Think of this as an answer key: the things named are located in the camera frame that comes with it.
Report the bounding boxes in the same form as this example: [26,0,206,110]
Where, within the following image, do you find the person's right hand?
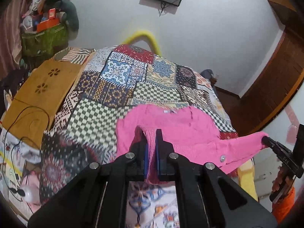
[272,165,294,196]

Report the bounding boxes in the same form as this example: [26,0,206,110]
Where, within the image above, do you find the black cable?
[1,105,51,203]

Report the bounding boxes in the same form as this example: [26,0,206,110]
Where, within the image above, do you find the wooden board with flower cutouts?
[3,60,81,149]

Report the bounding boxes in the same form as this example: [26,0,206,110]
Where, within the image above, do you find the yellow curved headboard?
[122,29,162,56]

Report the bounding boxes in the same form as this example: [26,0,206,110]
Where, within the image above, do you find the orange right sleeve forearm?
[272,187,295,224]

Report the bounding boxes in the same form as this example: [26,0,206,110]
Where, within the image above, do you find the orange box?
[37,8,60,32]

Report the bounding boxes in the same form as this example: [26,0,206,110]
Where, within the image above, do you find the dark green stuffed cushion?
[54,0,79,32]

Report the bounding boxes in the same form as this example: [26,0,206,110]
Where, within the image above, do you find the pink knit cardigan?
[115,104,266,184]

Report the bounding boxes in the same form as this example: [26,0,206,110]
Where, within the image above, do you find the pink white plush toy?
[17,171,40,205]

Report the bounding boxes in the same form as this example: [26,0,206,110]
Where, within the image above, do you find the striped pink curtain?
[1,0,33,79]

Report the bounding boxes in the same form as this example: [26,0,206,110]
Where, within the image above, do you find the brown wooden door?
[214,0,304,137]

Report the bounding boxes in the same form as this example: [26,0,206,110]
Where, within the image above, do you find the green patterned storage bag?
[22,24,69,69]

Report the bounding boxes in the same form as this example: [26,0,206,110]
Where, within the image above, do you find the yellow orange blanket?
[237,159,258,201]

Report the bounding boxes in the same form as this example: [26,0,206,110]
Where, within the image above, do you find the patchwork patterned bedspread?
[39,43,239,228]

